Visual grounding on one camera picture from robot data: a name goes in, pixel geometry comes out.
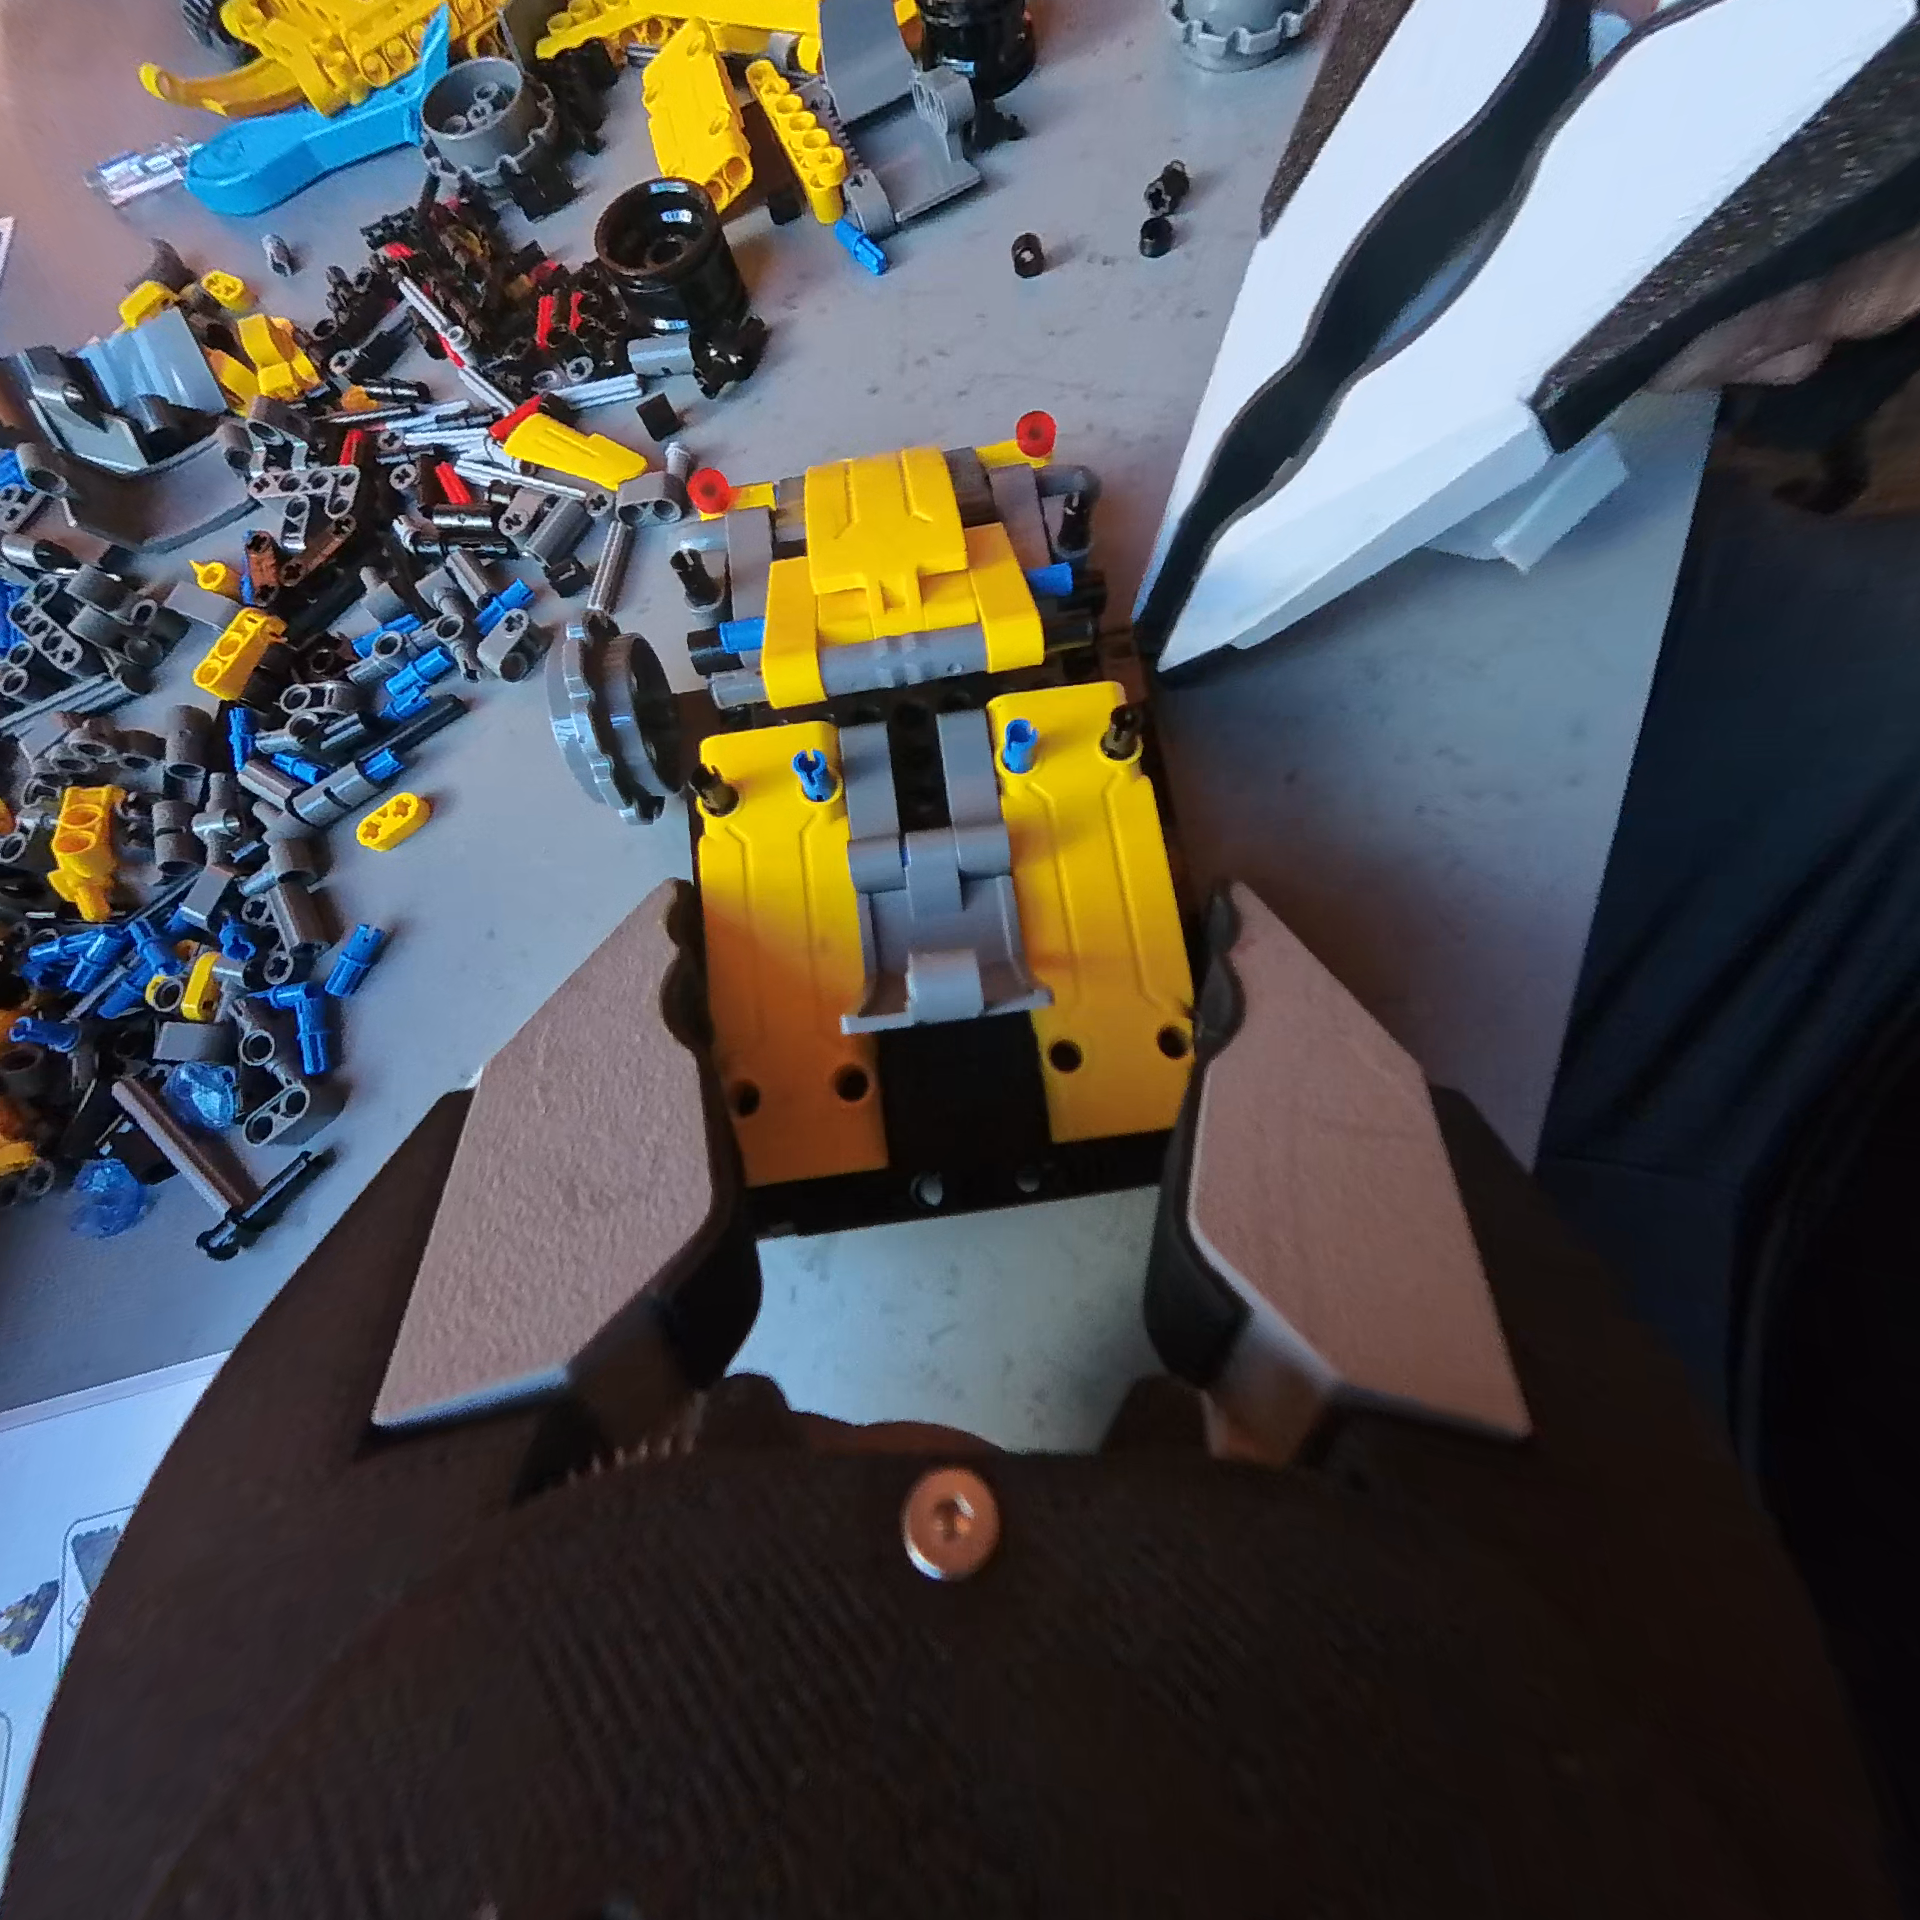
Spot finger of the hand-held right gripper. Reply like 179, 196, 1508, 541
1159, 0, 1912, 683
1133, 0, 1596, 671

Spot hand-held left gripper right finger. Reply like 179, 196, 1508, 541
1141, 881, 1537, 1471

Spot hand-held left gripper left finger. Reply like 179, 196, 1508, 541
369, 881, 764, 1450

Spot grey toothed toy wheel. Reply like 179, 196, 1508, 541
1169, 0, 1327, 77

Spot black yellow toy block vehicle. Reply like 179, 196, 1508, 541
545, 407, 1209, 1244

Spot pile of building block parts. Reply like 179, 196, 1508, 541
0, 0, 1321, 1259

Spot grey desk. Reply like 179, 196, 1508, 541
0, 0, 1720, 1501

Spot person's right hand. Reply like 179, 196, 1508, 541
1642, 225, 1920, 396

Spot person's legs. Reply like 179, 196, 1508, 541
1537, 383, 1920, 1848

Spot instruction booklet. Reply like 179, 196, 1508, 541
0, 1351, 233, 1853

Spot blue plastic toy part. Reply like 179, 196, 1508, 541
183, 7, 453, 221

